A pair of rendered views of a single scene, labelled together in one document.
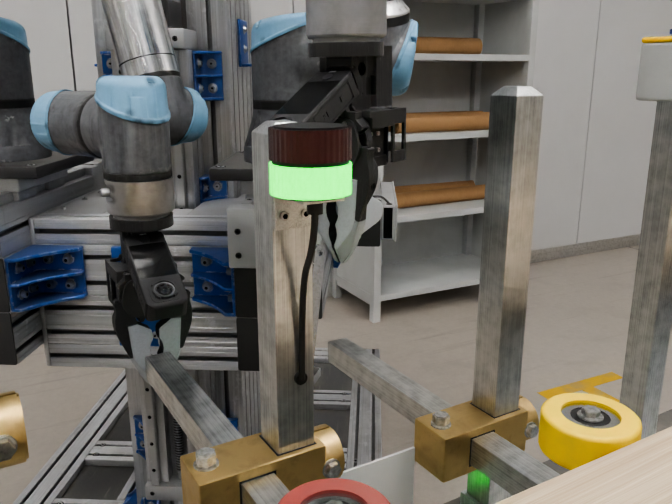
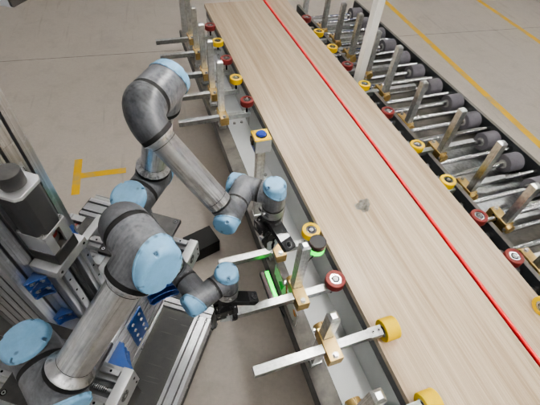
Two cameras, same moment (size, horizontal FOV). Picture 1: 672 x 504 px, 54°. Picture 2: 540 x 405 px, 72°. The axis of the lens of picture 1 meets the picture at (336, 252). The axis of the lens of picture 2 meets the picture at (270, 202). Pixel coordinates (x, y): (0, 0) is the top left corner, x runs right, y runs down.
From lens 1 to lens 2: 1.40 m
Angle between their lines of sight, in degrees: 73
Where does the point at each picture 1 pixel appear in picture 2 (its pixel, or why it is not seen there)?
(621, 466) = (326, 233)
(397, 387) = (255, 255)
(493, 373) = not seen: hidden behind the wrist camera
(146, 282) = (251, 300)
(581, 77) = not seen: outside the picture
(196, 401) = (268, 302)
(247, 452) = (300, 292)
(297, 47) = (149, 202)
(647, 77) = (258, 149)
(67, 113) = (214, 297)
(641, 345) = not seen: hidden behind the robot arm
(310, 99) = (283, 232)
